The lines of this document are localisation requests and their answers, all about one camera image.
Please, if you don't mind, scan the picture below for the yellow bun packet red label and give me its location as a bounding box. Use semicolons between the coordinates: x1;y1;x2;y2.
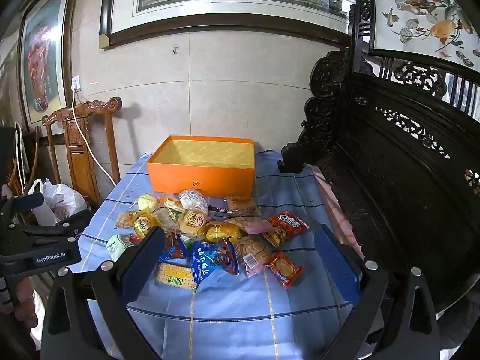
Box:
179;210;208;238
131;210;158;239

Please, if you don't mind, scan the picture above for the clear biscuit bag pink label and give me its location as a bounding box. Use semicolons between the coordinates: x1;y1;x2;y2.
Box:
225;217;275;235

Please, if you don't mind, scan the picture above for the red snack packet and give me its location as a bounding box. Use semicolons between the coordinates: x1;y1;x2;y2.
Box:
262;210;310;248

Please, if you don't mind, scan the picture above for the dark blue snack packet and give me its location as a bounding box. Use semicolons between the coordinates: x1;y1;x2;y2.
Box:
158;232;188;262

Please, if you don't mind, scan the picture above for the white plastic bag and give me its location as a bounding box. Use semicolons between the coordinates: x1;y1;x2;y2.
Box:
28;179;88;226

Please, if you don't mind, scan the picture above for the clear green snack packet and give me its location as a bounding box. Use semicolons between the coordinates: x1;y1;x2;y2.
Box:
152;207;184;233

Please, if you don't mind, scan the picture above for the green white snack packet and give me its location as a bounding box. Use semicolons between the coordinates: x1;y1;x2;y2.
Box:
106;233;140;262

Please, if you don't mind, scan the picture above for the dark carved wooden bench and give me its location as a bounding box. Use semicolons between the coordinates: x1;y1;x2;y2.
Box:
278;0;480;312

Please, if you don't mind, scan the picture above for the blue cookie packet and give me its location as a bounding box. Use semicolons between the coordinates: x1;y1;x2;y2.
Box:
191;238;240;283

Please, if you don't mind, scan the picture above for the white candy bag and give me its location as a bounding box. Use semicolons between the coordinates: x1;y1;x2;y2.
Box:
178;189;209;214

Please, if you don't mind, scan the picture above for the clear round biscuit bag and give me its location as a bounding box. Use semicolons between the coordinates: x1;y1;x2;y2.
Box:
230;235;273;278

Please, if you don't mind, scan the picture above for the orange round cake packet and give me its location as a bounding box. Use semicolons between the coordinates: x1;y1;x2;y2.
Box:
264;251;304;289

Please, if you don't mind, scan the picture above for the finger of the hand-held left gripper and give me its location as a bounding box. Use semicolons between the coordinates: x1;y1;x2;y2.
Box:
0;210;94;256
0;192;43;216

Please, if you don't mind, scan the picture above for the framed red painting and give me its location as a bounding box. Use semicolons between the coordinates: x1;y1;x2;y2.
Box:
18;0;76;125

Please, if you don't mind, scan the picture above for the yellow cake packet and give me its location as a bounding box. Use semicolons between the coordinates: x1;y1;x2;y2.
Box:
204;221;246;244

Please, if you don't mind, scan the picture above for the small yellow snack packet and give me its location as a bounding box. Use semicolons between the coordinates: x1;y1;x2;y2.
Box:
114;211;137;230

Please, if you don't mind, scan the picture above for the orange cardboard box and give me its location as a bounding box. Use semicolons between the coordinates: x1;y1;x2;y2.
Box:
146;135;256;198

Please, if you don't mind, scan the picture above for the yellow cracker packet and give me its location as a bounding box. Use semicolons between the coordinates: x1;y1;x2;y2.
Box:
155;262;198;290

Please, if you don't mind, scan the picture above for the carved brown wooden chair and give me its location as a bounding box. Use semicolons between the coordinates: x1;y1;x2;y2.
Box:
41;97;123;208

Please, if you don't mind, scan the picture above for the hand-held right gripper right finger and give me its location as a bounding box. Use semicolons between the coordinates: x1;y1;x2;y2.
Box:
314;225;441;360

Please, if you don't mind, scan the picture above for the orange cracker packet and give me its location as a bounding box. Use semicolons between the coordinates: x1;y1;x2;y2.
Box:
159;194;185;212

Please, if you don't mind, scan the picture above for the pale round cake packet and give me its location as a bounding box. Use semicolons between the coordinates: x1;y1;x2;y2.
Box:
137;193;159;211

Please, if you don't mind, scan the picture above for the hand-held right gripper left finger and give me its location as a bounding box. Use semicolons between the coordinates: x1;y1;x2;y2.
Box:
40;226;166;360

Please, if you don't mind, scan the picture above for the framed floral painting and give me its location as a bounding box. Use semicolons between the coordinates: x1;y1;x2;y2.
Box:
369;0;480;72

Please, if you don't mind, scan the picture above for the blue checked tablecloth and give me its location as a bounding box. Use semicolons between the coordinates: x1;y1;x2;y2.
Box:
67;150;376;360

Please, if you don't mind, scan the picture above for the white power cable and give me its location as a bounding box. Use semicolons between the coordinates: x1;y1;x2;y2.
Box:
71;84;118;187

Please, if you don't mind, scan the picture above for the brown bread packet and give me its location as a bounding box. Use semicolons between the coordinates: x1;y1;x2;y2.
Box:
224;196;260;216

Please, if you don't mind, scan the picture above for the pink cloth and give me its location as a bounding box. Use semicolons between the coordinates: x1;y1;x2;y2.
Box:
313;167;362;259

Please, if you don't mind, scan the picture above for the person's left hand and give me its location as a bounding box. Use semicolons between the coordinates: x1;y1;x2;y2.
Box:
13;275;39;331

